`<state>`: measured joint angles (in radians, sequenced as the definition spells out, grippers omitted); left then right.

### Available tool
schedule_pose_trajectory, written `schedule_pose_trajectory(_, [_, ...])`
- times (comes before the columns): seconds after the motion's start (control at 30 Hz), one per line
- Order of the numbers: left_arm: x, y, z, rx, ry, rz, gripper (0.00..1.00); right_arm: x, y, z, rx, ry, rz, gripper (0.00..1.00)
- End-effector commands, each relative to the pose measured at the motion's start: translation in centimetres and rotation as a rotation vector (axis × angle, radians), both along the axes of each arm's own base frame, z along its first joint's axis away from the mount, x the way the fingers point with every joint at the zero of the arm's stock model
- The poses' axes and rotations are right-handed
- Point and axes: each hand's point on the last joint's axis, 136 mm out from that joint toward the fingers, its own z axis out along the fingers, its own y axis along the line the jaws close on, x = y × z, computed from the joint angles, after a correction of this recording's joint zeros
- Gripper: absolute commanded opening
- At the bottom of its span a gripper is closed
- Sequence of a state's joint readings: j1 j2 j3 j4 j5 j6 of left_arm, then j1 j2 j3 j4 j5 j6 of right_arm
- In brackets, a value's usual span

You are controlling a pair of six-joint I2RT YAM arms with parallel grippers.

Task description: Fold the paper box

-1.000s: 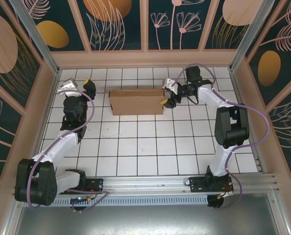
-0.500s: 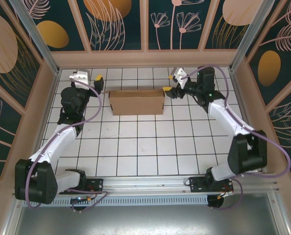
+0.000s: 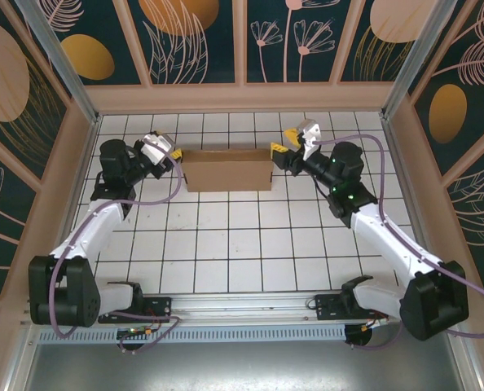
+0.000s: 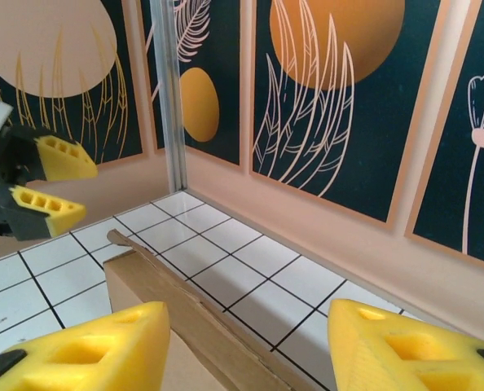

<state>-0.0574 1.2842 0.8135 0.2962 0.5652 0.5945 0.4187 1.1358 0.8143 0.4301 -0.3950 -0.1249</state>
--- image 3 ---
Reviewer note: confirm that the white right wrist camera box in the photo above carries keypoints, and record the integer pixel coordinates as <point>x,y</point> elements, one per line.
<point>311,134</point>

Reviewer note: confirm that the aluminium corner post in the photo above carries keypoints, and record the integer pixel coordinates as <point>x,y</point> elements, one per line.
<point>66,69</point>
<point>415,61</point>

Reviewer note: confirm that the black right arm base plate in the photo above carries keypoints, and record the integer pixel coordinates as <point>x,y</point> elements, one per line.
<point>327,307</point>

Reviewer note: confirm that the grey metal sheet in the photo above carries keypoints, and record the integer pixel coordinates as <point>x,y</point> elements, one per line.
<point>242,366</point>

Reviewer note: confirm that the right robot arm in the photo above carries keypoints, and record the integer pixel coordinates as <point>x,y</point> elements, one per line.
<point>388,240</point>

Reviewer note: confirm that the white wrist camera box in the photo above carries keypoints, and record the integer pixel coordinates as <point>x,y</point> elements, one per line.
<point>158,146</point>
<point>311,134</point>

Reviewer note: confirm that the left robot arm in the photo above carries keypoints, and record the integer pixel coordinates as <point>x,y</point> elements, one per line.
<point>91,232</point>

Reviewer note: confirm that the brown cardboard box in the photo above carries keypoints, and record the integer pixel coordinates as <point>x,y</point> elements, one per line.
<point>225,171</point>

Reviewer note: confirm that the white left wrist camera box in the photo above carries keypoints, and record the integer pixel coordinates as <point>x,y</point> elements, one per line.
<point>158,146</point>

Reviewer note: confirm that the aluminium side rail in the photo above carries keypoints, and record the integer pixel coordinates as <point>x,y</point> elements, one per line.
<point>399,163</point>
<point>84,163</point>

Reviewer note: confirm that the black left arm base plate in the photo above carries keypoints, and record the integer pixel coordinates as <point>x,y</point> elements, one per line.
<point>160,305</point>

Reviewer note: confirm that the aluminium mounting rail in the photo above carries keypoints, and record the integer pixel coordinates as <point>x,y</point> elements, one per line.
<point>242,303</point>

